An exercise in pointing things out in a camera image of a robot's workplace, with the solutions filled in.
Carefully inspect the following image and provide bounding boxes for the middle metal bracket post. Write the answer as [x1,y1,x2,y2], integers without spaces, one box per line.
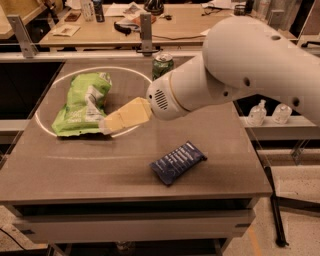
[138,12,156,57]

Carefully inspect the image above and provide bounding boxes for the black cable on desk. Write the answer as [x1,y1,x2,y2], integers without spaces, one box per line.
[152,31,209,41]

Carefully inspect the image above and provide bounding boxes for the metal bracket post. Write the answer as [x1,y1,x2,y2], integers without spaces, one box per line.
[7,15,38,58]
[267,9,284,29]
[138,12,156,57]

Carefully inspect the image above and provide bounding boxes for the black round headset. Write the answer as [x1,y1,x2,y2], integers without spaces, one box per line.
[144,0,164,16]

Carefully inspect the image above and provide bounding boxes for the black sunglasses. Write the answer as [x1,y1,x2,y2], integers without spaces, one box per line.
[114,22,131,36]

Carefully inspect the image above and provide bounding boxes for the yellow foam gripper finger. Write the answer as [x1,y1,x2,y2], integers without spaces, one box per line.
[98,97,152,135]

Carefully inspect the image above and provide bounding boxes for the black floor stand leg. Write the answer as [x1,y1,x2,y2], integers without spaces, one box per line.
[264,166,289,248]

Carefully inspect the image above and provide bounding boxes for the brown phone wallet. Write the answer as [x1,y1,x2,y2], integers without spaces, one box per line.
[64,12,81,22]

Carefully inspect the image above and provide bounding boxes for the green rice chip bag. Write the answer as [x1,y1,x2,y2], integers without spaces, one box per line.
[52,72,112,137]

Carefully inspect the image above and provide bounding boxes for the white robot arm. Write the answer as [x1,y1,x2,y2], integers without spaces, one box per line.
[99,16,320,134]

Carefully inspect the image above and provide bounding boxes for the clear plastic bottle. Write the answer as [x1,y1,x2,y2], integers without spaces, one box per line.
[80,0,94,22]

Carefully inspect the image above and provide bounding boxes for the left metal bracket post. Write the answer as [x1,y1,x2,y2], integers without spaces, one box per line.
[7,15,38,58]

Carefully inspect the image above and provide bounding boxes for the white paper card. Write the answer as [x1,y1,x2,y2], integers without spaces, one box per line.
[52,24,80,37]

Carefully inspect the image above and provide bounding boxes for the blue snack packet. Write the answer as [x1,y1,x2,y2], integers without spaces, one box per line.
[149,141,207,186]

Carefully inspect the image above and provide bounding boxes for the black tape roll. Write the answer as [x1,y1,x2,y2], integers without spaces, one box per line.
[234,4,246,16]

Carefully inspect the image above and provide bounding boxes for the clear sanitizer bottle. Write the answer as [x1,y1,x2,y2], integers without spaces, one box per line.
[247,99,267,126]
[272,103,292,124]

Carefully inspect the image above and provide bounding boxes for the dark spray can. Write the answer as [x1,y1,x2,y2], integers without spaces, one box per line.
[92,0,105,23]

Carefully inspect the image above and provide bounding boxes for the white table drawer front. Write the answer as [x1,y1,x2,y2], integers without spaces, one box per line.
[14,210,255,243]

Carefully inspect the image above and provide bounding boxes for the right metal bracket post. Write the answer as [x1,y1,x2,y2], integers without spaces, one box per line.
[267,9,284,29]

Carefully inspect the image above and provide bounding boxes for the green soda can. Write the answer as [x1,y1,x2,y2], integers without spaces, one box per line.
[152,53,174,80]

